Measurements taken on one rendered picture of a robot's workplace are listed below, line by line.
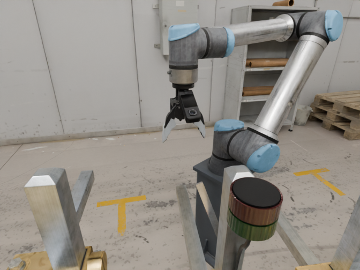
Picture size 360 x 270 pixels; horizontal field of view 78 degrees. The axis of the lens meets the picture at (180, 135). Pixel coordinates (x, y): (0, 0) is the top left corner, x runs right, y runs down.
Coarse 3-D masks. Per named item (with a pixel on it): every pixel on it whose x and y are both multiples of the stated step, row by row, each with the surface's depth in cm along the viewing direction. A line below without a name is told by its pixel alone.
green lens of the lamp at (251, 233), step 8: (232, 216) 26; (232, 224) 27; (240, 224) 26; (248, 224) 25; (272, 224) 25; (240, 232) 26; (248, 232) 25; (256, 232) 25; (264, 232) 25; (272, 232) 26; (256, 240) 26; (264, 240) 26
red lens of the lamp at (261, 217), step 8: (232, 184) 28; (272, 184) 28; (232, 192) 26; (280, 192) 26; (232, 200) 26; (280, 200) 25; (232, 208) 26; (240, 208) 25; (248, 208) 24; (256, 208) 24; (264, 208) 24; (272, 208) 24; (280, 208) 25; (240, 216) 25; (248, 216) 25; (256, 216) 24; (264, 216) 24; (272, 216) 24; (256, 224) 25; (264, 224) 25
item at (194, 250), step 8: (176, 192) 68; (184, 192) 65; (184, 200) 62; (184, 208) 59; (184, 216) 56; (192, 216) 56; (184, 224) 54; (192, 224) 54; (184, 232) 53; (192, 232) 52; (192, 240) 50; (192, 248) 48; (200, 248) 48; (192, 256) 46; (200, 256) 46; (192, 264) 45; (200, 264) 45
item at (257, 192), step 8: (240, 184) 28; (248, 184) 28; (256, 184) 28; (264, 184) 28; (240, 192) 26; (248, 192) 26; (256, 192) 26; (264, 192) 26; (272, 192) 26; (240, 200) 25; (248, 200) 25; (256, 200) 25; (264, 200) 25; (272, 200) 25; (248, 240) 29; (240, 248) 33; (240, 256) 34
